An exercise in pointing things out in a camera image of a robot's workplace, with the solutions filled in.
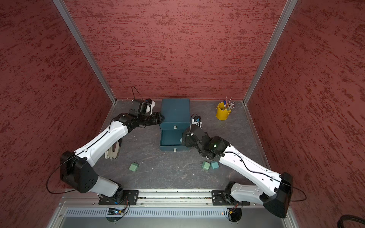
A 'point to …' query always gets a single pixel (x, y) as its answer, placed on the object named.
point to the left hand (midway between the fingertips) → (159, 121)
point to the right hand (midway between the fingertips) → (189, 139)
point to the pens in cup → (229, 105)
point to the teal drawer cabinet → (176, 119)
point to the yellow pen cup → (223, 109)
